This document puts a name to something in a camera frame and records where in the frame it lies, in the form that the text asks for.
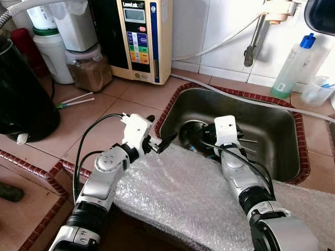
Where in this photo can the steel bowl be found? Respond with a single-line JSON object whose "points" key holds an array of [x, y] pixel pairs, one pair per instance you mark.
{"points": [[191, 130]]}

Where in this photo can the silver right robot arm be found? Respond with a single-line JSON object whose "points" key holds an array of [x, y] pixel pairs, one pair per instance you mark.
{"points": [[285, 232]]}

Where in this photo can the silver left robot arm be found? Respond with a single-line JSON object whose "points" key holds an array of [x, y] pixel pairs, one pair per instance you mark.
{"points": [[99, 188]]}

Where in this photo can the steel kitchen sink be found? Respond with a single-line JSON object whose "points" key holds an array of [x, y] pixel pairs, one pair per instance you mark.
{"points": [[261, 115]]}

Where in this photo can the thin steel utensil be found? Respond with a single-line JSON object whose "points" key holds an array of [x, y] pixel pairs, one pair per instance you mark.
{"points": [[250, 149]]}

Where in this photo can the clear bubble wrap sheet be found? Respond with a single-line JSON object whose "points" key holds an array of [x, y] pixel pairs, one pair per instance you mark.
{"points": [[178, 198]]}

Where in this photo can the cream water ionizer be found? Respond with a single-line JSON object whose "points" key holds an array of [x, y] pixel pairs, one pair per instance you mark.
{"points": [[137, 52]]}

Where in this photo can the clear jar brown powder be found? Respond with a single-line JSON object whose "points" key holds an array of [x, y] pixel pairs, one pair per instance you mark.
{"points": [[89, 73]]}

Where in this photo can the clear bottle blue cap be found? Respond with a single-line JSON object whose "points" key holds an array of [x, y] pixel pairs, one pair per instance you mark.
{"points": [[290, 70]]}

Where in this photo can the white container green lid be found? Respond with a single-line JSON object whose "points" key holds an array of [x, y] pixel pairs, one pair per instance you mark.
{"points": [[52, 60]]}

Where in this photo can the clear measuring cup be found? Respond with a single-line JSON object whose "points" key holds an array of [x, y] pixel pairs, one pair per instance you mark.
{"points": [[314, 94]]}

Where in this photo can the black electric kettle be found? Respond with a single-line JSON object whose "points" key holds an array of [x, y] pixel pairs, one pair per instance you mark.
{"points": [[26, 99]]}

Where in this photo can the red plastic container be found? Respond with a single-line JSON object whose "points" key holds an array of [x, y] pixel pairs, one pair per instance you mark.
{"points": [[23, 49]]}

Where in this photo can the white labelled bottle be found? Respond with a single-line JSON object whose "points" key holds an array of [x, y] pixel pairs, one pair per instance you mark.
{"points": [[42, 16]]}

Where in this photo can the dark small object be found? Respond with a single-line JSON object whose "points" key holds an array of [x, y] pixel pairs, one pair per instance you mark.
{"points": [[10, 192]]}

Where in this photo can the black round pan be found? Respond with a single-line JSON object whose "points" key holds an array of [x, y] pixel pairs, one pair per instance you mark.
{"points": [[320, 15]]}

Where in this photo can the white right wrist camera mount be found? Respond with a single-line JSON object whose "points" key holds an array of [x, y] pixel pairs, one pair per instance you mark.
{"points": [[226, 133]]}

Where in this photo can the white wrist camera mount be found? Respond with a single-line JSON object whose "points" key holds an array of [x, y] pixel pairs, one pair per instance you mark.
{"points": [[226, 133], [137, 133]]}

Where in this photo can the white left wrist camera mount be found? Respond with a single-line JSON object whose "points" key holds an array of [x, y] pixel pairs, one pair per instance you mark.
{"points": [[137, 133]]}

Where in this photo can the beige wall faucet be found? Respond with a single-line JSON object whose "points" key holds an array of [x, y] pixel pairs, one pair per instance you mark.
{"points": [[256, 39]]}

